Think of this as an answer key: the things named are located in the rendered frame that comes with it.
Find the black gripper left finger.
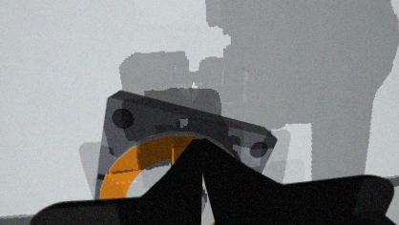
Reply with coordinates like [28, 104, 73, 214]
[30, 139, 202, 225]

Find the orange round plate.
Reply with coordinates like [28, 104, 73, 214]
[99, 132, 236, 225]

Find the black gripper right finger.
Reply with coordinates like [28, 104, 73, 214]
[199, 138, 394, 225]

